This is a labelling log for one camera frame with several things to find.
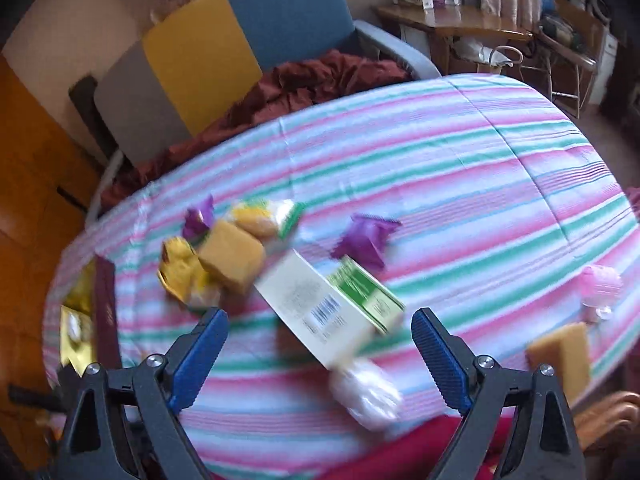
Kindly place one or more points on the striped pink green cloth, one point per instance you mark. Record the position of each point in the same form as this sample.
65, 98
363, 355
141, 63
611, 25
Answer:
450, 160

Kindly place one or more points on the gold printed box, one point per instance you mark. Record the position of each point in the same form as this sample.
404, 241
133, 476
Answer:
75, 332

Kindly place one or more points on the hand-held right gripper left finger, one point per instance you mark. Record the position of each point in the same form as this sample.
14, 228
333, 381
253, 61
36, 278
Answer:
200, 355

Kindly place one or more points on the clear white snack packet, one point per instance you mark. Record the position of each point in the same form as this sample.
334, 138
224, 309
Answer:
367, 390

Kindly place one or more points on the wooden side table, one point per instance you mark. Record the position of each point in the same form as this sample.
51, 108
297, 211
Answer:
460, 22

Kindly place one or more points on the large purple snack packet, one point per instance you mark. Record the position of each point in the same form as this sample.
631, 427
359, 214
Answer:
365, 240

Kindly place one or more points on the blue yellow grey armchair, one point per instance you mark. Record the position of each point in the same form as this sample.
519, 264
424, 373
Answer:
295, 10

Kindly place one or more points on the yellow sponge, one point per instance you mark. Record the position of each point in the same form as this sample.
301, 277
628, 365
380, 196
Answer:
562, 360
232, 260

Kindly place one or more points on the metal frame rack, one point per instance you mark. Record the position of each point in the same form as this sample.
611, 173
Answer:
567, 60

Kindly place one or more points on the gold foil snack packet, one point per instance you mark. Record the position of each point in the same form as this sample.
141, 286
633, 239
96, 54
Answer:
175, 267

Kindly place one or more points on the dark red flat box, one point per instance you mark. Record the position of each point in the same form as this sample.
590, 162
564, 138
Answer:
106, 310

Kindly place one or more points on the white green carton box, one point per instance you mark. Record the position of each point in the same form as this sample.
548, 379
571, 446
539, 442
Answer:
325, 310

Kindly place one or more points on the dark red blanket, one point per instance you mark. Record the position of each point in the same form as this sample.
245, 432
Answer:
310, 85

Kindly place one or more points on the red cloth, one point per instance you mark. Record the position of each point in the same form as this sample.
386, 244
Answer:
400, 452

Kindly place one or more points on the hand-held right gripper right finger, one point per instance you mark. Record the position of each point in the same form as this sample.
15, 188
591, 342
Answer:
442, 360

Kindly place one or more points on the small purple snack packet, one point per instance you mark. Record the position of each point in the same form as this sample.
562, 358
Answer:
196, 222

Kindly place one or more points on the clear yellow green snack packet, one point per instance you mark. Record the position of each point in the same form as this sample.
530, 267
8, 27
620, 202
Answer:
260, 217

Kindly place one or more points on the pink plastic cup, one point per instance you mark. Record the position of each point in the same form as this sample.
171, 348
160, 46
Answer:
600, 285

